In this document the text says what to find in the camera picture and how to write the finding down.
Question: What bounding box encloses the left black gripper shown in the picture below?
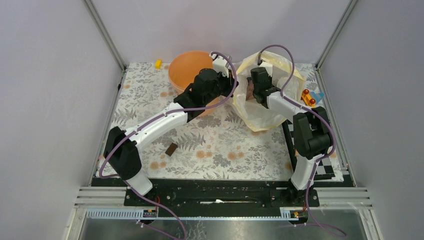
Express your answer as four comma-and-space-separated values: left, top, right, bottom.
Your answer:
204, 69, 239, 105

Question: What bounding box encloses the yellowish translucent trash bag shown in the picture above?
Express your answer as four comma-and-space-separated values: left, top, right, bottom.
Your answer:
230, 51, 293, 132

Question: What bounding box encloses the pink translucent trash bag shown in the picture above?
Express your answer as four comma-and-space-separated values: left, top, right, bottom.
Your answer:
245, 82, 255, 101

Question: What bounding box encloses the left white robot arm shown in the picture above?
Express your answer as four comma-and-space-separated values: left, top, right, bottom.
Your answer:
103, 68, 238, 206

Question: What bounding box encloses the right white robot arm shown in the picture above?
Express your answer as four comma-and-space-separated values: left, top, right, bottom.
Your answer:
250, 67, 335, 206

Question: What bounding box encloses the orange plastic trash bin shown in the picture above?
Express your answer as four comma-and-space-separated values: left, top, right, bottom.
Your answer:
168, 51, 213, 96

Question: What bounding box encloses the orange toy car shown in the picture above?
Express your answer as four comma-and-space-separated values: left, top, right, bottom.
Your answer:
301, 89, 316, 108

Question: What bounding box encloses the blue toy piece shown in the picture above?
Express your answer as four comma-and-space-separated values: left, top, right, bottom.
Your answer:
310, 92, 325, 104

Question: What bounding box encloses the floral table mat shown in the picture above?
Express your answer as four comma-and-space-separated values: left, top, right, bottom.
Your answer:
96, 62, 345, 182

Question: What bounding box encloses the yellow toy block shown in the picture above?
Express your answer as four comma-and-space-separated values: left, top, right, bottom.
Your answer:
154, 59, 162, 70

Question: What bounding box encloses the small brown block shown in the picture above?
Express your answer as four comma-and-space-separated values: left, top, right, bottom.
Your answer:
165, 143, 178, 157

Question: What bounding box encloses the black white checkerboard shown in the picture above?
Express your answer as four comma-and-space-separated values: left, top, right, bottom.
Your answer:
282, 120, 336, 181

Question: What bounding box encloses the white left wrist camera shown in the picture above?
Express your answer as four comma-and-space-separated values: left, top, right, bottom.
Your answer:
212, 54, 232, 78

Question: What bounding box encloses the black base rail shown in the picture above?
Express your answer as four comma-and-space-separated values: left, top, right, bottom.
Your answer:
91, 177, 355, 220

